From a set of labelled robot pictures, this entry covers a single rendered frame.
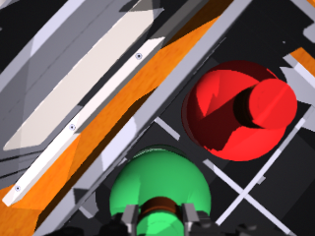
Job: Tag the red bottle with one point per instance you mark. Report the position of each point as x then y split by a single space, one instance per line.
222 111

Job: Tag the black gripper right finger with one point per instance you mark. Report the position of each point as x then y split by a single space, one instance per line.
201 225

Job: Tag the green bottle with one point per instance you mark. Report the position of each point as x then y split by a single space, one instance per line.
159 178

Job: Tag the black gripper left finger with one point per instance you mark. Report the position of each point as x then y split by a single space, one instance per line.
127 225

